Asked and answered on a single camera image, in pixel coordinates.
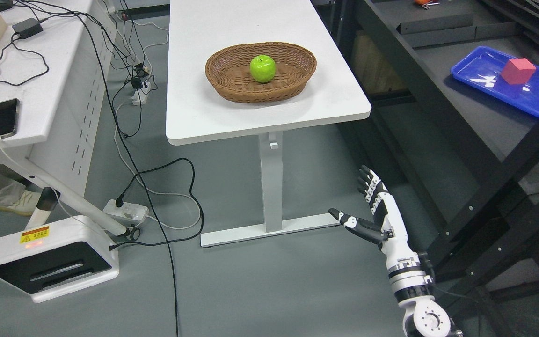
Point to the white table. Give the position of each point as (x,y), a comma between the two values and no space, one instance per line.
(196,113)

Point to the white robot base unit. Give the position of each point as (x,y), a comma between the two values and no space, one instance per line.
(48,260)

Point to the blue plastic tray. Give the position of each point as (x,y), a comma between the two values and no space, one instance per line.
(481,69)

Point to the black power adapter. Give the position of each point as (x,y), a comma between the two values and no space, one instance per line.
(27,28)

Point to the white power strip far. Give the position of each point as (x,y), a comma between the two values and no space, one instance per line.
(140,96)

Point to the white power strip near base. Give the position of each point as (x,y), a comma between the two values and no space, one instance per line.
(127,214)

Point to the red cube block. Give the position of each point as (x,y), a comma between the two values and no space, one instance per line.
(518,71)

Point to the white shoe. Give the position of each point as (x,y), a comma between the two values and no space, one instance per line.
(25,205)

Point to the brown wicker basket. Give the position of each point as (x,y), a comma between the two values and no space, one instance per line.
(228,72)

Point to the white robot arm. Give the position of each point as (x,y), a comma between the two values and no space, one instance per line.
(413,290)

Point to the green apple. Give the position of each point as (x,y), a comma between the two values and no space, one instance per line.
(262,68)

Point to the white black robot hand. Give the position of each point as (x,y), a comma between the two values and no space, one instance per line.
(386,229)

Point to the black smartphone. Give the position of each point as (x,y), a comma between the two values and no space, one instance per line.
(9,113)

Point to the orange handled tool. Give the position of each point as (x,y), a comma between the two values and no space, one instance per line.
(426,4)

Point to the white left desk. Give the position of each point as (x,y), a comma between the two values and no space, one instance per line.
(60,91)

